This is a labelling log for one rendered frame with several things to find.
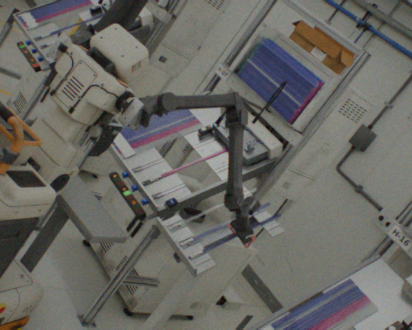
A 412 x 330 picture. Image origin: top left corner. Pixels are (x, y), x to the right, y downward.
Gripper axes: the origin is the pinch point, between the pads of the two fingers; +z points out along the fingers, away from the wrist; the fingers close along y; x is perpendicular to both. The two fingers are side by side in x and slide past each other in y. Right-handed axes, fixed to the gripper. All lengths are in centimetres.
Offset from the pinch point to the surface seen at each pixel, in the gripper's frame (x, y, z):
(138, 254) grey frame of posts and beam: 37, 34, 22
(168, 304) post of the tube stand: 35, 9, 36
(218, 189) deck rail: -11.9, 37.2, 7.4
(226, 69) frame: -59, 101, -8
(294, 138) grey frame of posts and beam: -57, 34, -7
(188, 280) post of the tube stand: 23.8, 8.7, 23.8
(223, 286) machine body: -14, 36, 95
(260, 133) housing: -48, 52, -1
